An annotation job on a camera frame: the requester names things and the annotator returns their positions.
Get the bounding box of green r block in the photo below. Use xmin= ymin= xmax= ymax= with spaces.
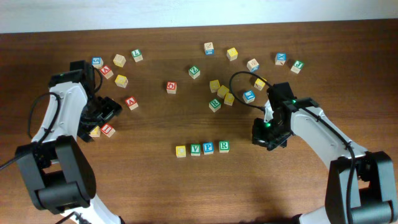
xmin=209 ymin=99 xmax=221 ymax=113
xmin=219 ymin=141 xmax=230 ymax=153

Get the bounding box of blue P letter block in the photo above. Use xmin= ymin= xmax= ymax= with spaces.
xmin=203 ymin=142 xmax=214 ymax=155

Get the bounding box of green V letter block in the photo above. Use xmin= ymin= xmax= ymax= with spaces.
xmin=190 ymin=144 xmax=201 ymax=156

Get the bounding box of yellow C letter block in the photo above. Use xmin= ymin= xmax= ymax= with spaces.
xmin=175 ymin=146 xmax=187 ymax=158

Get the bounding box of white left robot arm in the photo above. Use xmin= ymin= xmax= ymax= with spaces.
xmin=15 ymin=60 xmax=123 ymax=223

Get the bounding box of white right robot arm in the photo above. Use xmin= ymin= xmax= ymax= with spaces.
xmin=252 ymin=83 xmax=397 ymax=224

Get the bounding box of yellow Q letter block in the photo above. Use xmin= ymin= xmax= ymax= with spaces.
xmin=90 ymin=126 xmax=101 ymax=138

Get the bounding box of red I letter block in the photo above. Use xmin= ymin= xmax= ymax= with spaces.
xmin=101 ymin=123 xmax=116 ymax=138

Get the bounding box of red A letter block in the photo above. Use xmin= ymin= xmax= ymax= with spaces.
xmin=124 ymin=96 xmax=139 ymax=111

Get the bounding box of yellow block cluster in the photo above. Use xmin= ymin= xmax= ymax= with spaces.
xmin=224 ymin=93 xmax=234 ymax=106
xmin=209 ymin=80 xmax=220 ymax=93
xmin=114 ymin=75 xmax=128 ymax=88
xmin=217 ymin=85 xmax=229 ymax=99

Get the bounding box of red A block far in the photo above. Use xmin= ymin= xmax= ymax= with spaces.
xmin=100 ymin=65 xmax=114 ymax=79

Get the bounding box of blue E letter block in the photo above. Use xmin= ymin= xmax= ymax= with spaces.
xmin=243 ymin=90 xmax=256 ymax=104

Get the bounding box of blue 5 number block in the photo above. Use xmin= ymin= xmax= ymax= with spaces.
xmin=91 ymin=57 xmax=104 ymax=69

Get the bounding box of yellow block right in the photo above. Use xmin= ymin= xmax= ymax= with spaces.
xmin=254 ymin=78 xmax=266 ymax=91

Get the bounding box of yellow sided plain block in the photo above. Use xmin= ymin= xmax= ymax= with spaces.
xmin=113 ymin=54 xmax=126 ymax=68

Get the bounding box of yellow block cluster lower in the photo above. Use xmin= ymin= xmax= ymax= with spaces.
xmin=224 ymin=93 xmax=234 ymax=106

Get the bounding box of yellow block cluster middle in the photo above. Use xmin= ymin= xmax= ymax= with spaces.
xmin=217 ymin=85 xmax=229 ymax=99

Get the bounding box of green L letter block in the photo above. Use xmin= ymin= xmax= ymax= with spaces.
xmin=131 ymin=49 xmax=143 ymax=62

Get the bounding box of orange sided plain block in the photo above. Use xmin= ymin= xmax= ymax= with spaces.
xmin=247 ymin=58 xmax=259 ymax=72

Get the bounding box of green J letter block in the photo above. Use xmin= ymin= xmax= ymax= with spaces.
xmin=290 ymin=60 xmax=305 ymax=74

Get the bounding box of blue X letter block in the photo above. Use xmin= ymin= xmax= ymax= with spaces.
xmin=275 ymin=52 xmax=287 ymax=65

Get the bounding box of red O letter block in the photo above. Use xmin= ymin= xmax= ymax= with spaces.
xmin=166 ymin=82 xmax=177 ymax=94

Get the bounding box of yellow block far top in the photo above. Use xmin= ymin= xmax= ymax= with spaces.
xmin=226 ymin=47 xmax=238 ymax=61

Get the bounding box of green Z letter block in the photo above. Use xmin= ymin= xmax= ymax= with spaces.
xmin=188 ymin=66 xmax=200 ymax=79

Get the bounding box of blue sided top block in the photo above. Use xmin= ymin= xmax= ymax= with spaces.
xmin=204 ymin=42 xmax=215 ymax=55

